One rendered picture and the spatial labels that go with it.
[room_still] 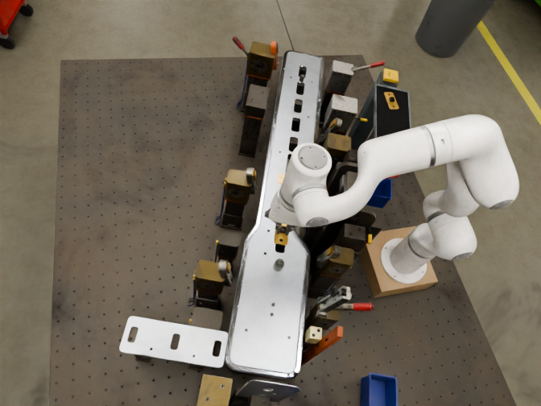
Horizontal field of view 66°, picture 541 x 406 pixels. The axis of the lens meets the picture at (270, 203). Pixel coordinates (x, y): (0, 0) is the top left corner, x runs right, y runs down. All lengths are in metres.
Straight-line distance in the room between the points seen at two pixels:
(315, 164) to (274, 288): 0.59
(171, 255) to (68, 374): 0.52
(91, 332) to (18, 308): 0.92
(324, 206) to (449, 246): 0.66
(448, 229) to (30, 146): 2.42
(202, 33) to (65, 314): 2.54
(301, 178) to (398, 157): 0.20
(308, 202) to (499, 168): 0.43
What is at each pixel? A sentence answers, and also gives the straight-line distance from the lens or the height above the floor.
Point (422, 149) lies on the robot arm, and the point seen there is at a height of 1.63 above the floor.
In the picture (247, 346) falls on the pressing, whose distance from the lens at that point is 1.28.
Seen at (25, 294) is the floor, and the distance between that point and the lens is 2.50.
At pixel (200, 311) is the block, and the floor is 0.98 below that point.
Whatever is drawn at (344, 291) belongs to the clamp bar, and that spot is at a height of 1.21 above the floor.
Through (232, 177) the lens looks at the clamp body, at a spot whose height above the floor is 1.04.
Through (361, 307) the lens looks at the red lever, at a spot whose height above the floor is 1.14.
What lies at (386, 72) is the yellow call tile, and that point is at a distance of 1.80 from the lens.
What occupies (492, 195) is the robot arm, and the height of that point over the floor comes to 1.54.
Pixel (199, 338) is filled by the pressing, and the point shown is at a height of 1.00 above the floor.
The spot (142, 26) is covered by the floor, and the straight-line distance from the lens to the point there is 3.64.
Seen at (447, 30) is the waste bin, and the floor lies 0.27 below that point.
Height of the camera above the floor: 2.25
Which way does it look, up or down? 59 degrees down
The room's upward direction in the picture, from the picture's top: 18 degrees clockwise
